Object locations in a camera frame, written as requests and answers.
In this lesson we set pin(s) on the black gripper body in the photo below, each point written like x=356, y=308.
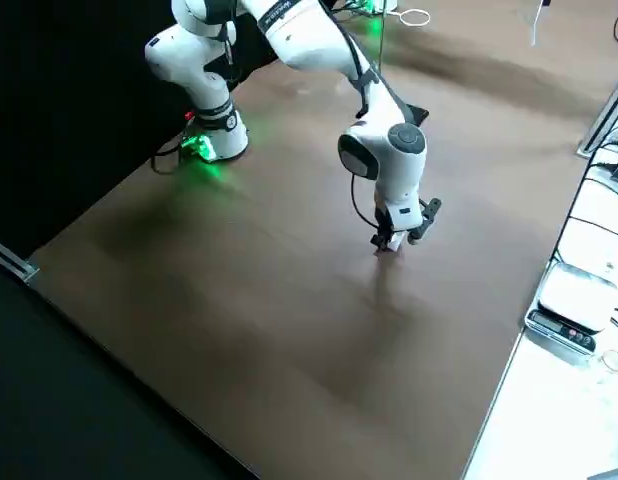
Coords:
x=382, y=215

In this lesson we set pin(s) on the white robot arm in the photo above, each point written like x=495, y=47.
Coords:
x=309, y=45

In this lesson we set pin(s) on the digital kitchen scale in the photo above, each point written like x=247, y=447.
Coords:
x=569, y=310

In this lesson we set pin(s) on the clear round glass dish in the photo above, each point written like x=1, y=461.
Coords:
x=614, y=361

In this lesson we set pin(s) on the aluminium profile post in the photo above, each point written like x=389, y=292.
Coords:
x=601, y=120

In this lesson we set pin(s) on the aluminium profile rail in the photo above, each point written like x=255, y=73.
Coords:
x=11, y=260

